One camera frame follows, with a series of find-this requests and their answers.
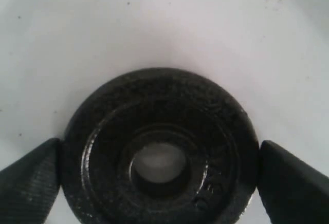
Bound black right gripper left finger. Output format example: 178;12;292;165
1;138;60;223

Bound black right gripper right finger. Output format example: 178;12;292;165
259;141;328;223

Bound black weight plate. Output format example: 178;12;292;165
60;68;259;223

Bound white rectangular plastic tray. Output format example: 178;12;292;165
1;0;328;223

